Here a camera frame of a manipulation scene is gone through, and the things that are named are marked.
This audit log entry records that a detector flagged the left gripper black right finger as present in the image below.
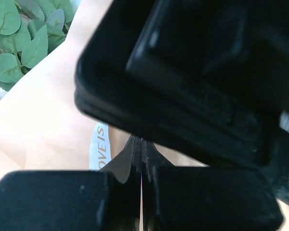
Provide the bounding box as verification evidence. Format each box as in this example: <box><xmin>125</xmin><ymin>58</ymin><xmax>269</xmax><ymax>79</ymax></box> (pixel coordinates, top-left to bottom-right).
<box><xmin>141</xmin><ymin>141</ymin><xmax>284</xmax><ymax>231</ymax></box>

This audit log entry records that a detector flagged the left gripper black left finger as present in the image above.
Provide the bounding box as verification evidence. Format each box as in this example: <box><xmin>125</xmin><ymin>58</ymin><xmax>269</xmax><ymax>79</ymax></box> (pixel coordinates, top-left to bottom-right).
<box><xmin>0</xmin><ymin>136</ymin><xmax>141</xmax><ymax>231</ymax></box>

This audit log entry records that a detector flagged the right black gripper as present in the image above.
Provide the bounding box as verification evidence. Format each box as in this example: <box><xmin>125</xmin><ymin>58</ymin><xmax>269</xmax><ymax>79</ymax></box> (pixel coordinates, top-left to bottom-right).
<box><xmin>75</xmin><ymin>0</ymin><xmax>289</xmax><ymax>205</ymax></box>

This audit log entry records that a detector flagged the cream ribbon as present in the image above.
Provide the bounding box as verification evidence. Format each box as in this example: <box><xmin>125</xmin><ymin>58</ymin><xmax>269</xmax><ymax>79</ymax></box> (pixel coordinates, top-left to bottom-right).
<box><xmin>89</xmin><ymin>122</ymin><xmax>112</xmax><ymax>170</ymax></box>

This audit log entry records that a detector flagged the kraft wrapping paper sheet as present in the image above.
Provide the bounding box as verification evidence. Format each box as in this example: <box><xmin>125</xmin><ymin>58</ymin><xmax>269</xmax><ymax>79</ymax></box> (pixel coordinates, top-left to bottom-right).
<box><xmin>0</xmin><ymin>0</ymin><xmax>289</xmax><ymax>231</ymax></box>

